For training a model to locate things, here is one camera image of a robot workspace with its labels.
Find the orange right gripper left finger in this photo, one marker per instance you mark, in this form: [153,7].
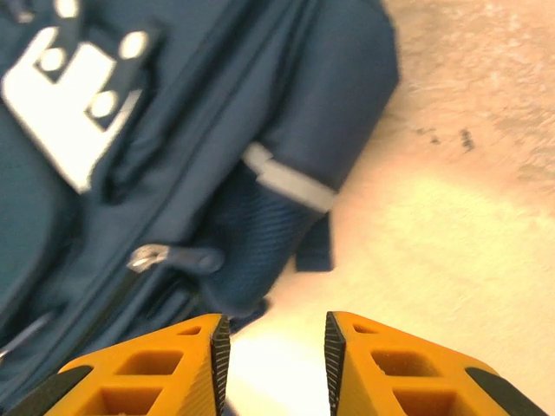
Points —
[173,377]

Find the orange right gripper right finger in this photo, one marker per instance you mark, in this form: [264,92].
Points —
[390,377]

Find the navy blue backpack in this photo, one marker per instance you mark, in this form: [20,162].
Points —
[195,130]

